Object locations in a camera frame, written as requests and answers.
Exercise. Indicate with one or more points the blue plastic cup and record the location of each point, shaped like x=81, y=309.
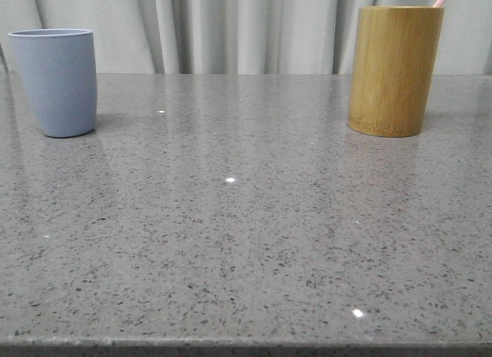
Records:
x=58, y=72

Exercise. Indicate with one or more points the bamboo wooden cup holder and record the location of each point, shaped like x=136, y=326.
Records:
x=394, y=58

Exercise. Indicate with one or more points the grey pleated curtain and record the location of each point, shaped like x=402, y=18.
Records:
x=301, y=37

